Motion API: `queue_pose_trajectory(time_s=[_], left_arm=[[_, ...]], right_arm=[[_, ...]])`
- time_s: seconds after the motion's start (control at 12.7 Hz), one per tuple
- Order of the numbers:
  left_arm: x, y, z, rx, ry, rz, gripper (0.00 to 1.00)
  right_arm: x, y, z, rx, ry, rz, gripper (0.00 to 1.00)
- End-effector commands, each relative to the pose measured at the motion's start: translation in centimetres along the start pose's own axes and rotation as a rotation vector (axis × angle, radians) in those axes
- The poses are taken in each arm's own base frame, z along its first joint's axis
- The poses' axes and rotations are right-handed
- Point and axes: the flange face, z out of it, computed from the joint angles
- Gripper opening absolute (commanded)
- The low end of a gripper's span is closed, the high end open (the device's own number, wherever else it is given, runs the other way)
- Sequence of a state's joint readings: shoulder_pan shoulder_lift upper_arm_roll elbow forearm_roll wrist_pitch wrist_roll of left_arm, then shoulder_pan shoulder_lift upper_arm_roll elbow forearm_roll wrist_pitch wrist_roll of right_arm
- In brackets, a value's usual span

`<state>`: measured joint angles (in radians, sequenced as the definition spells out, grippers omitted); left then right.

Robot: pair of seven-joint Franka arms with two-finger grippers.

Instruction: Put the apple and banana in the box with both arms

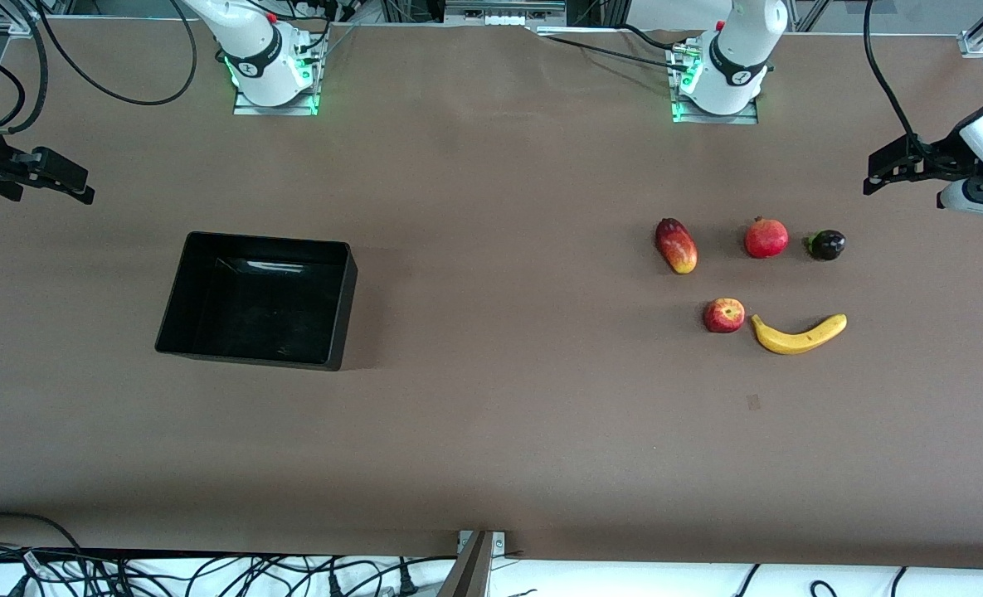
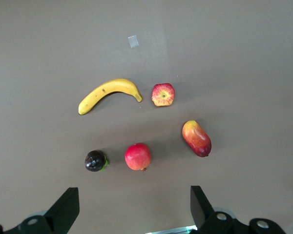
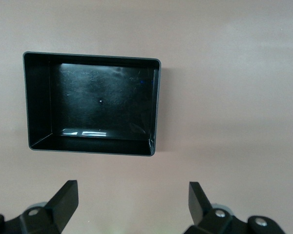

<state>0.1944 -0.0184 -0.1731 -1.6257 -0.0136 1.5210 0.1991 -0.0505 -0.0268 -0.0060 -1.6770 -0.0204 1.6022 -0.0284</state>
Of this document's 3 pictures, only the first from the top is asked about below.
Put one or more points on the small metal bracket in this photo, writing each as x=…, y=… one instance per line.
x=499, y=543

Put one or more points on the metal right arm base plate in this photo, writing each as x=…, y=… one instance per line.
x=246, y=109

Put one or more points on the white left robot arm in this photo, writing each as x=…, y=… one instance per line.
x=736, y=58

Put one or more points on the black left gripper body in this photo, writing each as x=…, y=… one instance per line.
x=946, y=156

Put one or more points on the dark purple eggplant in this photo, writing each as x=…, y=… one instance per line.
x=828, y=245

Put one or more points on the red yellow mango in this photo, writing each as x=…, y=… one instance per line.
x=676, y=247

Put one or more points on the yellow banana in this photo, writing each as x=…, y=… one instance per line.
x=790, y=342

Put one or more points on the black power plug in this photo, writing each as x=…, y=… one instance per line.
x=335, y=584
x=406, y=580

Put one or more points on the red apple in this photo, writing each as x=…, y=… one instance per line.
x=724, y=316

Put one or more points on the black plastic box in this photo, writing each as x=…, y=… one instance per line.
x=259, y=298

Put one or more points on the grey aluminium post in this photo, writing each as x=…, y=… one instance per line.
x=468, y=576

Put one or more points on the red pomegranate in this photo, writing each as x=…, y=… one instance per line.
x=766, y=239

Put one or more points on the grey metal device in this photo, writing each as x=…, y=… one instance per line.
x=503, y=16

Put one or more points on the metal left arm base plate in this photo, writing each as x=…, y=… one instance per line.
x=748, y=118

